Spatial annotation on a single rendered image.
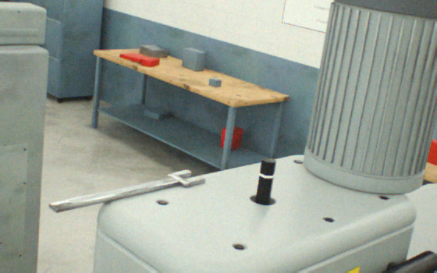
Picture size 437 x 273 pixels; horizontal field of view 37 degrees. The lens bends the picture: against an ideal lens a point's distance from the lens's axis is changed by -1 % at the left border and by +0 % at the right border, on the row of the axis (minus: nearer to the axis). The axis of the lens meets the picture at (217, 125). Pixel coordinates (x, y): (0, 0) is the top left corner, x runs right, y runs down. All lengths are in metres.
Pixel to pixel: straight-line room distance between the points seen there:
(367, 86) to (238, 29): 5.79
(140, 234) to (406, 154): 0.44
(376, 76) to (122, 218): 0.43
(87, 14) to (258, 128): 2.83
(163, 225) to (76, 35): 7.48
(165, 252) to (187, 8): 6.61
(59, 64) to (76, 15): 0.62
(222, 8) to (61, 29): 2.19
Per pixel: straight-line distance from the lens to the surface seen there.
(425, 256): 1.08
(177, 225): 0.82
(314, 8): 6.12
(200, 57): 6.76
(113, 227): 0.83
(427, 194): 1.50
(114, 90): 8.45
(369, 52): 0.99
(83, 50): 8.35
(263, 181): 0.91
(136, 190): 0.89
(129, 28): 8.13
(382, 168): 1.03
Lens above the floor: 2.24
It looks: 16 degrees down
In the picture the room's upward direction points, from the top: 8 degrees clockwise
